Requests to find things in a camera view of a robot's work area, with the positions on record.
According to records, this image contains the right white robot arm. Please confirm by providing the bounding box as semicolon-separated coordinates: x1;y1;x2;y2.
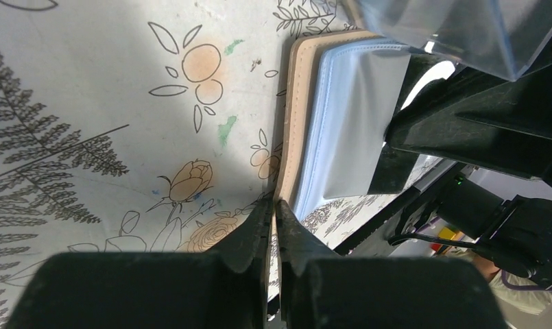
387;64;552;289

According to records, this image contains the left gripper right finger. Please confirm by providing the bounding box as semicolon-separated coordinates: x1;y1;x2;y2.
275;200;507;328

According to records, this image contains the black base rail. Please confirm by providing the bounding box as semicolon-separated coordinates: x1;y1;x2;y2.
334;160;466;256

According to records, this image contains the clear acrylic card box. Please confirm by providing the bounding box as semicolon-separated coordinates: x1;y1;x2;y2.
342;0;552;81

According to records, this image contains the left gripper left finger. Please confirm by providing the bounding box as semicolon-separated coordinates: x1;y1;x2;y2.
6;197;274;328

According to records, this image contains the tan card holder wallet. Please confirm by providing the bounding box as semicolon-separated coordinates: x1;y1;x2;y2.
276;30;416;221

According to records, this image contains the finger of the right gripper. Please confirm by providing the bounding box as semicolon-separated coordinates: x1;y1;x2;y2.
403;65;552;188

